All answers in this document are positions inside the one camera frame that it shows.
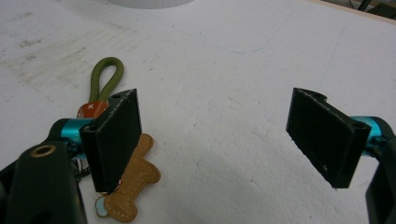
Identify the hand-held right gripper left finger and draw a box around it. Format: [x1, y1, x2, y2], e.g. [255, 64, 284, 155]
[49, 88, 143, 194]

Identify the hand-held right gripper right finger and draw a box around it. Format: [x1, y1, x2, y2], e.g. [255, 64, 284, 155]
[285, 87, 396, 189]

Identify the keychain with green strap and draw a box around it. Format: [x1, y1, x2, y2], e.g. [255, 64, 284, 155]
[76, 56, 162, 223]

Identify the white round container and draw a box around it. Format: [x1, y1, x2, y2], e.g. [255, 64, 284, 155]
[106, 0, 194, 9]

